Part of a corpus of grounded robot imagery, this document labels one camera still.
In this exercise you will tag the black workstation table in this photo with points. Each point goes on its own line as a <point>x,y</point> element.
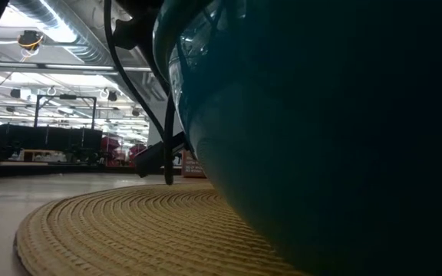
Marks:
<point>44,140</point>

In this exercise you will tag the black ceiling spotlight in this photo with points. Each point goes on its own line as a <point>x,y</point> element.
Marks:
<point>15,93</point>
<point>112,96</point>

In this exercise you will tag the teal glossy bowl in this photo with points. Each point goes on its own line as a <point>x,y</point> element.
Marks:
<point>340,145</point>

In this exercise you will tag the black workstation overhead frame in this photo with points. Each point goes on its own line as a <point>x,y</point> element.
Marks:
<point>65,97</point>

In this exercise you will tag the round woven straw placemat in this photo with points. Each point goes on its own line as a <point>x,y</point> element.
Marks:
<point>129,230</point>

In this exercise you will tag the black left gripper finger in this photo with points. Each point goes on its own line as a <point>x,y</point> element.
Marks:
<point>152,159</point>

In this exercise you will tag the orange cereal box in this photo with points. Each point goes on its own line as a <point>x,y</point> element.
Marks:
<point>193,165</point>

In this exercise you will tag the white building pillar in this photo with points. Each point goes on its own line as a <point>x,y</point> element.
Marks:
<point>156,111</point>

